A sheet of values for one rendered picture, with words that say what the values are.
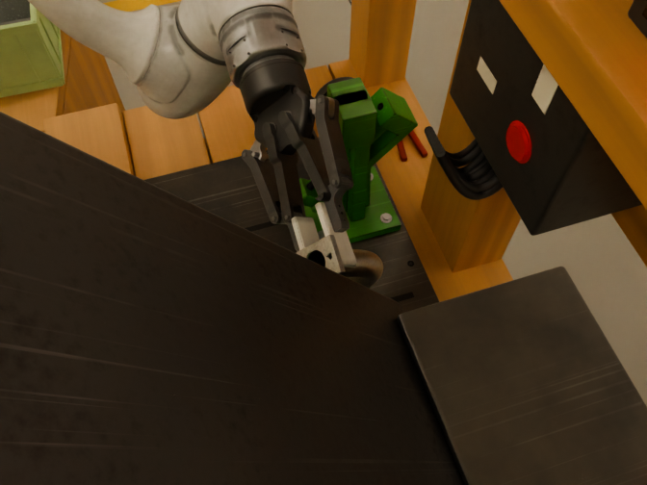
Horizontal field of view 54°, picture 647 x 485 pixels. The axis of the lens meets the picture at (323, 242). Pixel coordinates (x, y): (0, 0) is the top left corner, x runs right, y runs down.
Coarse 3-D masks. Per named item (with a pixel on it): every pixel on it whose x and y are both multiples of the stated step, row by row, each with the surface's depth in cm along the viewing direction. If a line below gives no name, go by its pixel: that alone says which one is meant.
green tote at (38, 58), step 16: (32, 16) 124; (0, 32) 122; (16, 32) 123; (32, 32) 124; (48, 32) 133; (0, 48) 126; (16, 48) 127; (32, 48) 127; (48, 48) 129; (0, 64) 129; (16, 64) 130; (32, 64) 131; (48, 64) 132; (0, 80) 132; (16, 80) 133; (32, 80) 134; (48, 80) 135; (64, 80) 136; (0, 96) 135
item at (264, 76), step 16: (256, 64) 67; (272, 64) 67; (288, 64) 67; (256, 80) 67; (272, 80) 66; (288, 80) 66; (304, 80) 68; (256, 96) 67; (272, 96) 67; (288, 96) 67; (304, 96) 66; (256, 112) 69; (272, 112) 69; (304, 112) 66; (256, 128) 70; (304, 128) 66; (288, 144) 67
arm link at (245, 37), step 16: (240, 16) 68; (256, 16) 67; (272, 16) 68; (288, 16) 69; (224, 32) 69; (240, 32) 67; (256, 32) 67; (272, 32) 67; (288, 32) 69; (224, 48) 69; (240, 48) 68; (256, 48) 66; (272, 48) 67; (288, 48) 67; (240, 64) 68; (304, 64) 71; (240, 80) 70
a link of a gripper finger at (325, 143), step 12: (324, 96) 64; (324, 108) 64; (336, 108) 65; (324, 120) 64; (336, 120) 66; (324, 132) 64; (336, 132) 65; (324, 144) 64; (336, 144) 64; (324, 156) 64; (336, 156) 64; (336, 168) 63; (348, 168) 64; (336, 180) 63
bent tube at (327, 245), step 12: (324, 240) 62; (300, 252) 64; (312, 252) 64; (324, 252) 62; (336, 252) 62; (360, 252) 67; (372, 252) 70; (324, 264) 66; (336, 264) 61; (360, 264) 66; (372, 264) 68; (348, 276) 66; (360, 276) 68; (372, 276) 70
